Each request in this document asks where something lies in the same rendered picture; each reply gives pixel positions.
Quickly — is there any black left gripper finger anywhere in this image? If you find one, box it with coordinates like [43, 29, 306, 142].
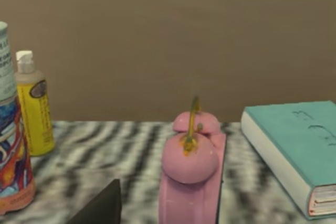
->
[68, 178, 123, 224]

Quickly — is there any pink cherry-shaped ornament on base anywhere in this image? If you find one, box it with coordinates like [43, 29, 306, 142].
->
[158, 95, 227, 224]

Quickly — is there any yellow bottle with white cap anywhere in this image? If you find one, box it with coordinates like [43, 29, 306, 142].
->
[15, 50, 55, 157]

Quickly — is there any colourful printed spray can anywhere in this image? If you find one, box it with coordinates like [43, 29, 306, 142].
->
[0, 21, 37, 214]

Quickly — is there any teal hardcover book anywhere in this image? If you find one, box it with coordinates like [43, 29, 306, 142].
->
[240, 100, 336, 221]

